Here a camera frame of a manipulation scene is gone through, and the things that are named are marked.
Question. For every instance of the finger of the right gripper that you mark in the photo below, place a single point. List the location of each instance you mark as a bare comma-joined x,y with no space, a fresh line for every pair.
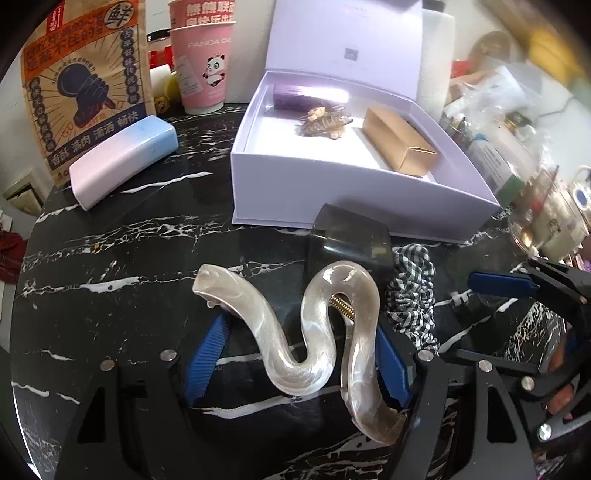
502,285

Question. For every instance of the lower pink panda cup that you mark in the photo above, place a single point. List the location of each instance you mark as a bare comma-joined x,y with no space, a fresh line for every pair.
201,56

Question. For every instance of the brown paper snack bag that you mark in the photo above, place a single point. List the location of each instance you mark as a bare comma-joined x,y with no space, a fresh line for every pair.
85,77

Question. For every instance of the picture frame on floor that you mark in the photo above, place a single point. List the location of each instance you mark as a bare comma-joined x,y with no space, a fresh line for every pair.
29,193

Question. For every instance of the woven straw fan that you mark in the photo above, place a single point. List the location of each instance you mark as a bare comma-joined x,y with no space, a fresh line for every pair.
494,44

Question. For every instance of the gold rectangular box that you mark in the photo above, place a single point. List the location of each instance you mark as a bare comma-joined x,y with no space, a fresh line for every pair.
404,149

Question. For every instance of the black white gingham scrunchie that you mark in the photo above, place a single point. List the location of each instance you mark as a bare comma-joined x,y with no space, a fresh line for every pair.
410,297

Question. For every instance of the gold butterfly hair clip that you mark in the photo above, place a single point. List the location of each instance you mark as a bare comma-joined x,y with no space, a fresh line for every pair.
325,121

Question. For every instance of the pink blue gradient case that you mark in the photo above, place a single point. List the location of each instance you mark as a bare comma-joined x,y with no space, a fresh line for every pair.
107,166

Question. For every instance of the black translucent hair claw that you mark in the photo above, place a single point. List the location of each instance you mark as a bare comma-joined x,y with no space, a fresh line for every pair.
339,234

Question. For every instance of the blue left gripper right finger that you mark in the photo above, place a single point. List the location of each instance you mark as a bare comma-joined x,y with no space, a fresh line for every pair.
392,370

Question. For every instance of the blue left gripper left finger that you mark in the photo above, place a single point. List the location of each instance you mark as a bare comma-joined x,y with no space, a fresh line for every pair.
211,341

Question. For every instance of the red plaid scarf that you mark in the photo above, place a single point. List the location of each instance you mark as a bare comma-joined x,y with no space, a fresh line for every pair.
12,251

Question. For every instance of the white foam block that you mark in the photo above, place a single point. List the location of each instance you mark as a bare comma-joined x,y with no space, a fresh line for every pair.
252,31

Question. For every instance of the lavender open gift box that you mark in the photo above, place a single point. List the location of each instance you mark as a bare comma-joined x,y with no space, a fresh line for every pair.
373,51

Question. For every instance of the pearl wavy hair claw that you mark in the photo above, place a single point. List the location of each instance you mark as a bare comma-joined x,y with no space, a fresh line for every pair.
360,389

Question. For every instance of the clear plastic bag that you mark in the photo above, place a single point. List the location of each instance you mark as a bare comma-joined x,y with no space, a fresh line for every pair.
508,94

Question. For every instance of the clear wine glass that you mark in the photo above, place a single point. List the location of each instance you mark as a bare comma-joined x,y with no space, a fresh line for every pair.
527,207

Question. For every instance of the purple eyes product box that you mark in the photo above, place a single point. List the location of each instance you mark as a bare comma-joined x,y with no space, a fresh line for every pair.
304,98

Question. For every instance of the green white medicine box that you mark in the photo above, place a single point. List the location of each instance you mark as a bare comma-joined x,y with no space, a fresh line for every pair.
500,175

